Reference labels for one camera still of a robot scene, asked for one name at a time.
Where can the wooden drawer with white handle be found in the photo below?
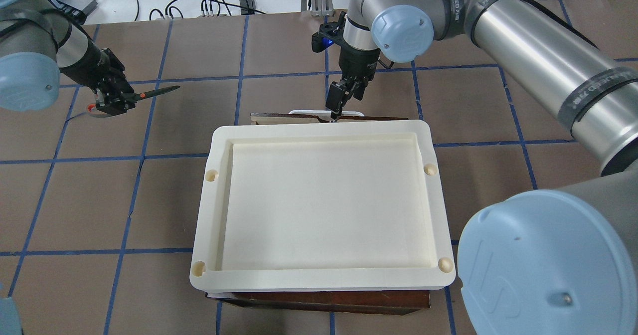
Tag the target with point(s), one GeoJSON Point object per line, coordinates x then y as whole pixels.
{"type": "Point", "coordinates": [313, 117]}

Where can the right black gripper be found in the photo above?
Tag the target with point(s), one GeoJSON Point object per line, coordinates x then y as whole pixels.
{"type": "Point", "coordinates": [358, 65]}

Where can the cream plastic tray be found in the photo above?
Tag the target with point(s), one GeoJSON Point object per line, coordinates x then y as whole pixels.
{"type": "Point", "coordinates": [344, 206]}

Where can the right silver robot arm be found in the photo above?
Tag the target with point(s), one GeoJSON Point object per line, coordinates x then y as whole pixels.
{"type": "Point", "coordinates": [496, 141]}

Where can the dark brown wooden cabinet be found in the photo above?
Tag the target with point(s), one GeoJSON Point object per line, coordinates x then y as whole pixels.
{"type": "Point", "coordinates": [381, 302]}

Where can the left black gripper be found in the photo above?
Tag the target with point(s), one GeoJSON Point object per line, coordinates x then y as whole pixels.
{"type": "Point", "coordinates": [93, 63]}

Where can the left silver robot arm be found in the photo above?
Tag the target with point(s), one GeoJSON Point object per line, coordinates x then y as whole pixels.
{"type": "Point", "coordinates": [38, 44]}

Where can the grey orange scissors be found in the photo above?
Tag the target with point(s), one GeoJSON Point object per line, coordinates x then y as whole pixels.
{"type": "Point", "coordinates": [144, 95]}

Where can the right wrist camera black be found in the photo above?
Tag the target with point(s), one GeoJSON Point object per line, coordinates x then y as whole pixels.
{"type": "Point", "coordinates": [329, 34]}

